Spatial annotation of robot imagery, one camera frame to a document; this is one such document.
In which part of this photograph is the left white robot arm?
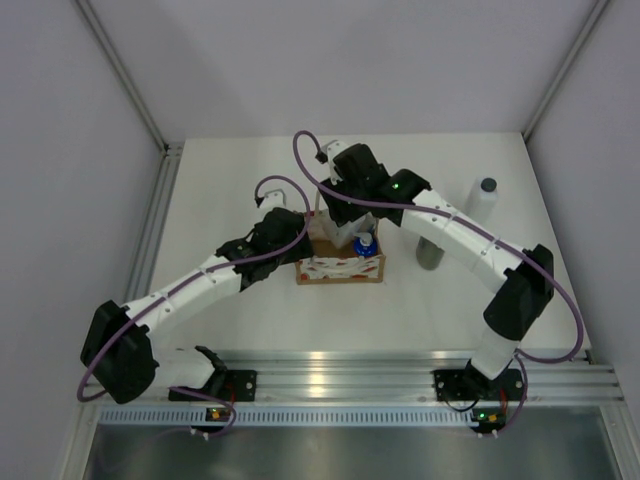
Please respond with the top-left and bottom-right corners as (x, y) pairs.
(80, 207), (313, 404)

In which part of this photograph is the right aluminium frame post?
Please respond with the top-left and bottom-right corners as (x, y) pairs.
(521, 0), (614, 144)

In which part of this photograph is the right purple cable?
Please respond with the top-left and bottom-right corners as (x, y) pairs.
(292, 130), (585, 441)

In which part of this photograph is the white slotted cable duct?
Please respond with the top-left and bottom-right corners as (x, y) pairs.
(99, 406), (478, 427)

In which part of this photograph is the small white bottle grey cap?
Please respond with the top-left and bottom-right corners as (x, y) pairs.
(321, 212), (375, 249)

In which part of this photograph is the patterned canvas bag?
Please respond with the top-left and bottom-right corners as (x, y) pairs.
(295, 191), (386, 285)

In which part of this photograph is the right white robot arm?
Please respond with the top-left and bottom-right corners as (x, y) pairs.
(316, 141), (554, 397)

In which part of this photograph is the left aluminium frame post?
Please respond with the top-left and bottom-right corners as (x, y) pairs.
(72, 0), (167, 153)

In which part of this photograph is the grey pump bottle beige top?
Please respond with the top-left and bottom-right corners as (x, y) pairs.
(415, 237), (444, 271)

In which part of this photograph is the aluminium mounting rail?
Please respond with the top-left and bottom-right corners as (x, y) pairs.
(219, 351), (624, 406)

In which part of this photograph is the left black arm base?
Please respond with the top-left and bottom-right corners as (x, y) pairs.
(219, 370), (258, 403)

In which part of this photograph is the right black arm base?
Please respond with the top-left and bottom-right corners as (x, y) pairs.
(432, 368), (503, 402)

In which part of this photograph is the aluminium frame post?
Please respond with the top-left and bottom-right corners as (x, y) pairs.
(72, 0), (167, 153)
(521, 0), (614, 144)

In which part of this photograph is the orange bottle blue cap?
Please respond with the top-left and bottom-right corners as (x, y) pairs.
(353, 231), (378, 258)

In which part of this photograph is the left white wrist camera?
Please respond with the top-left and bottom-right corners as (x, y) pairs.
(257, 189), (287, 210)

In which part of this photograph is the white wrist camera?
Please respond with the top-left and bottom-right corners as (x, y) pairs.
(316, 140), (350, 164)
(257, 189), (287, 210)

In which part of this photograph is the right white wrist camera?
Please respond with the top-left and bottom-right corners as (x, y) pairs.
(316, 140), (350, 164)

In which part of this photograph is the large white bottle grey cap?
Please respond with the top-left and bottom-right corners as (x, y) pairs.
(464, 177), (499, 226)

